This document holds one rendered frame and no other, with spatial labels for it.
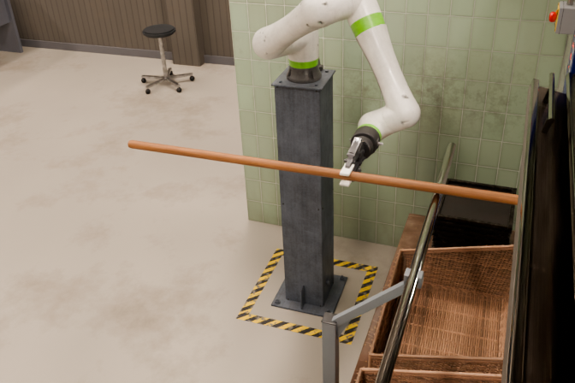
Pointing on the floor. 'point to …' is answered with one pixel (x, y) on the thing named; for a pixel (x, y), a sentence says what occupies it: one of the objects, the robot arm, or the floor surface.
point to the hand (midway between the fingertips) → (346, 174)
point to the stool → (162, 56)
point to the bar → (330, 358)
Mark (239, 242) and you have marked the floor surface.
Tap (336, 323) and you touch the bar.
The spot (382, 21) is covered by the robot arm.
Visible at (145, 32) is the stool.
